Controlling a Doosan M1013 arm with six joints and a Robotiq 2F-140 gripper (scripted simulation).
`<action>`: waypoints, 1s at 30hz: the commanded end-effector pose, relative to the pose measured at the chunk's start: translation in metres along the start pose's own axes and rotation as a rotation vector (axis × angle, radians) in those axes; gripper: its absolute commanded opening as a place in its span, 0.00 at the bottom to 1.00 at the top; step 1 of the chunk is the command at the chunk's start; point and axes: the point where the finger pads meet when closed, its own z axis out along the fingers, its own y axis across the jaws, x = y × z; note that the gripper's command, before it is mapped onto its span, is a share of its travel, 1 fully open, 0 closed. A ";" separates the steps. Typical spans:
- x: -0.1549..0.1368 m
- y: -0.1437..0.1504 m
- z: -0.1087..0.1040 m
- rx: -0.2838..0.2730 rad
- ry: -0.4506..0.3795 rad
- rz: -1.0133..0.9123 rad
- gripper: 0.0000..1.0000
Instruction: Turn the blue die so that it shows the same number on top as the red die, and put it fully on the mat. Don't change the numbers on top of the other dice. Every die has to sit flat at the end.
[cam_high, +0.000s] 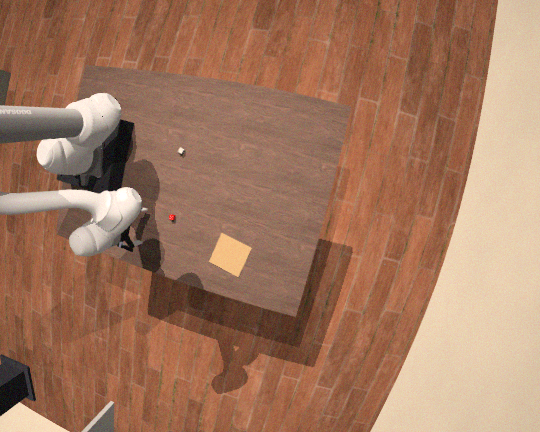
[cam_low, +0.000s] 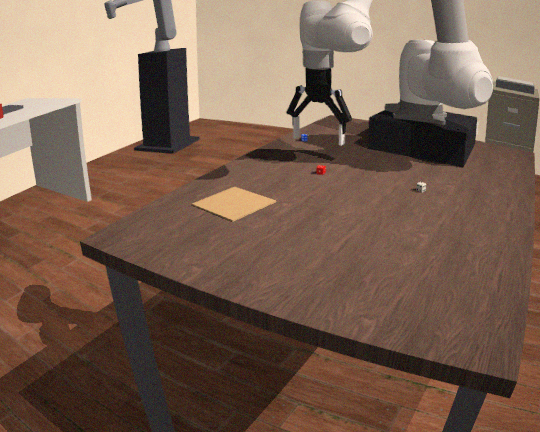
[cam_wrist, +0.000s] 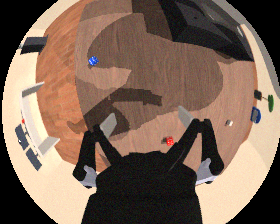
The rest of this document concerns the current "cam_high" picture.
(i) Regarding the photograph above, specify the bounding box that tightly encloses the tan square mat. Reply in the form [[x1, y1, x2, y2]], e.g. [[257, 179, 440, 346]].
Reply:
[[209, 233, 252, 277]]

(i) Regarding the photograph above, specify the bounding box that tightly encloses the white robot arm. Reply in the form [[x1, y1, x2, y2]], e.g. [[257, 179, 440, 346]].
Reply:
[[0, 93, 142, 256]]

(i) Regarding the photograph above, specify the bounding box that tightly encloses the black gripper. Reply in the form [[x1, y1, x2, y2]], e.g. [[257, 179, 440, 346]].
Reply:
[[117, 207, 148, 252]]

